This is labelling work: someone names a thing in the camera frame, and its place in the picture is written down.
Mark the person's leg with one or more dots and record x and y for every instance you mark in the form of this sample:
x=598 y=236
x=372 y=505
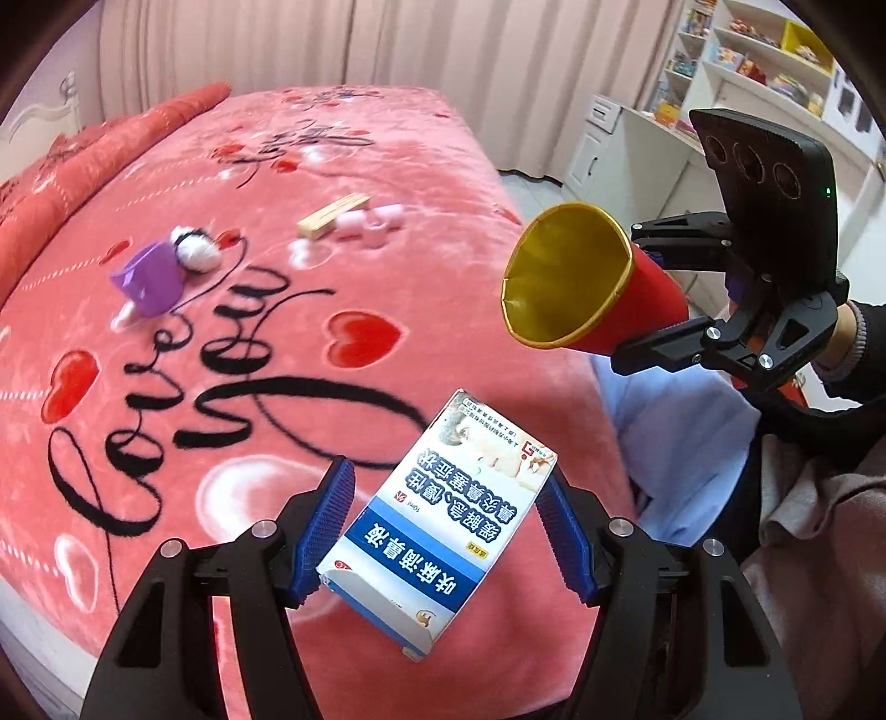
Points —
x=817 y=554

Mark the white desk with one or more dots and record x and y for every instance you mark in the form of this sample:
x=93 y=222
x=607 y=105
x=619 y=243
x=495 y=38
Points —
x=650 y=159

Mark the white toy shelf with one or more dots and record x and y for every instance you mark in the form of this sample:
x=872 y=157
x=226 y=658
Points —
x=761 y=79

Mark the pink heart printed blanket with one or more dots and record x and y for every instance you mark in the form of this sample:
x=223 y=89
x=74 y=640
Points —
x=415 y=173

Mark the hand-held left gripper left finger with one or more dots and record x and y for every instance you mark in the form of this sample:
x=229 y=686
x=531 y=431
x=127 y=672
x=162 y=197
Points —
x=325 y=533

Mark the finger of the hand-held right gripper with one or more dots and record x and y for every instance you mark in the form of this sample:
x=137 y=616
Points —
x=692 y=235
x=671 y=346

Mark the small white plush toy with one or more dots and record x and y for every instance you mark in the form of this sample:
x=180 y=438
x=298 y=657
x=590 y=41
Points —
x=197 y=250

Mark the folded pink quilt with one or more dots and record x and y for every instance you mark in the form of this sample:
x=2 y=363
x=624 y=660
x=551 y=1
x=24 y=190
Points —
x=69 y=173

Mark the light blue bed sheet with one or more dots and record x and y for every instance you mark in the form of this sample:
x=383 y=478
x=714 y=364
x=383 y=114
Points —
x=678 y=429

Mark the purple plastic cup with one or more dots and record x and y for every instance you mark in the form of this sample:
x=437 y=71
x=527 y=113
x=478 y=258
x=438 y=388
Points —
x=156 y=280

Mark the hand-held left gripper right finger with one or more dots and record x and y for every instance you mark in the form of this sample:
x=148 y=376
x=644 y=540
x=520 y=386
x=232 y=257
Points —
x=571 y=547

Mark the wooden block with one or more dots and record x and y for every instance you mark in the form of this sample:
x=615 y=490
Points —
x=332 y=216

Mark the small blue white medicine box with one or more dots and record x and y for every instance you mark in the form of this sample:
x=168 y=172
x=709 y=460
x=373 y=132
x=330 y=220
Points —
x=429 y=540

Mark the person's right forearm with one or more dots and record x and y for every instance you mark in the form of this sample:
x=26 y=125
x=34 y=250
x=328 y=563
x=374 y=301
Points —
x=865 y=339

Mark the beige pleated curtain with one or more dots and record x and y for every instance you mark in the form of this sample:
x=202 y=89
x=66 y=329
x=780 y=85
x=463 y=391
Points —
x=346 y=41

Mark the red paper cup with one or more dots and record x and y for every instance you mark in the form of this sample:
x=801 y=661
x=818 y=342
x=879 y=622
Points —
x=644 y=304

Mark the white carved bed headboard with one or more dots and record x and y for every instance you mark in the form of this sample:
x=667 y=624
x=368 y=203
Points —
x=48 y=104

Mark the pink plastic rings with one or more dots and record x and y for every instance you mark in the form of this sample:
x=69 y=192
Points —
x=377 y=225

